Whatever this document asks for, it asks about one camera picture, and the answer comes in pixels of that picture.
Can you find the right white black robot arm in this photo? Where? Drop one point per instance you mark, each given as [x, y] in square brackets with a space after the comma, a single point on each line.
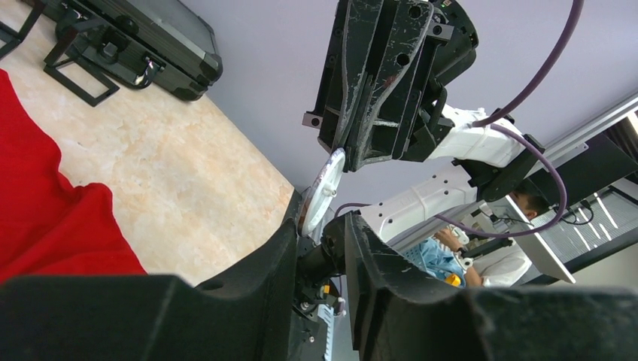
[485, 163]

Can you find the red t-shirt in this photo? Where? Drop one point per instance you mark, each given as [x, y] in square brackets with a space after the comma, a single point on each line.
[48, 225]

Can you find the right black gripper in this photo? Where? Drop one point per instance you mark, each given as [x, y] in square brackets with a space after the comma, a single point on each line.
[382, 88]

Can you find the round glitter brooch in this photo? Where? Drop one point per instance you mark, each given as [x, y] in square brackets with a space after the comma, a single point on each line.
[319, 195]

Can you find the seated person in background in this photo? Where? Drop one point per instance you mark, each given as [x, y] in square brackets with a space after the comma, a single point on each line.
[465, 260]

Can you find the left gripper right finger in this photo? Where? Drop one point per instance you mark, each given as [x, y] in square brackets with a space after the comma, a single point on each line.
[399, 312]

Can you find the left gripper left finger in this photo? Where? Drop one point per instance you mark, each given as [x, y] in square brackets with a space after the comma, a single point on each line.
[249, 318]

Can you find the dark grey carrying case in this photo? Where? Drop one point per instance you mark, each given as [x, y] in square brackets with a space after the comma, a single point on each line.
[140, 43]

